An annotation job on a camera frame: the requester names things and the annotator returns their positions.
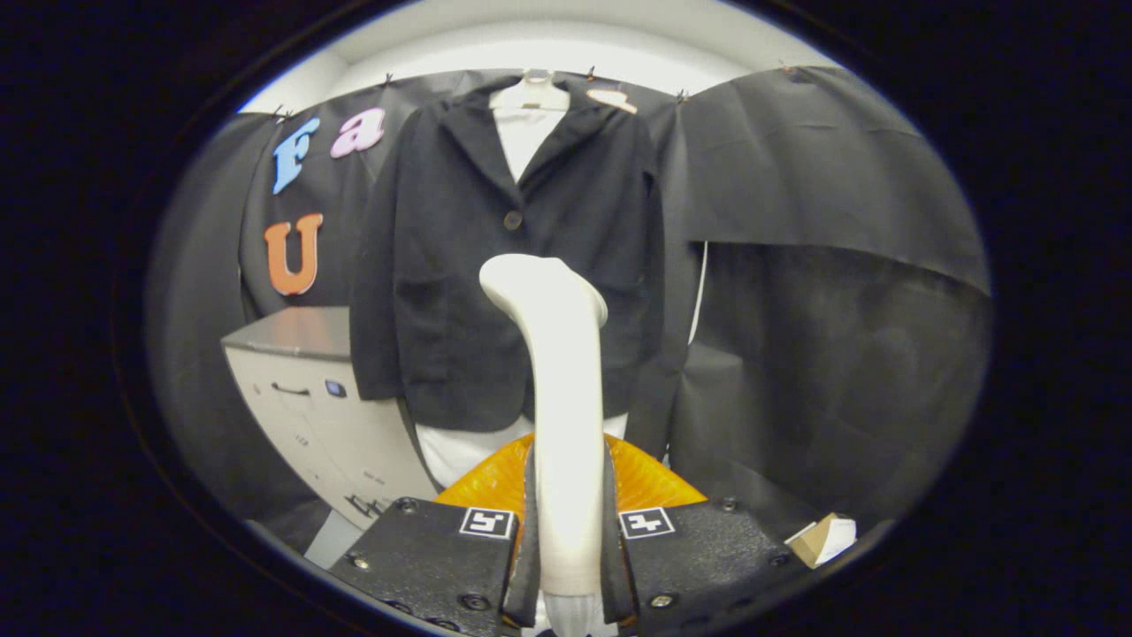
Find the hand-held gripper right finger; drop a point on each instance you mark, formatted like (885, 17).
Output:
(699, 557)

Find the grey drawer cabinet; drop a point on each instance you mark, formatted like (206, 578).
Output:
(309, 416)

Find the black backdrop cloth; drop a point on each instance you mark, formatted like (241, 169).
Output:
(796, 177)

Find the small cardboard box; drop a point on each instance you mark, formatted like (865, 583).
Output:
(822, 540)

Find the white clothes hanger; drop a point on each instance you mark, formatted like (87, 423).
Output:
(531, 93)

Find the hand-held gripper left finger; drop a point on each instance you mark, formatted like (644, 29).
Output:
(433, 557)

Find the black blazer jacket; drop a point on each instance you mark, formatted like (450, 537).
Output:
(442, 265)

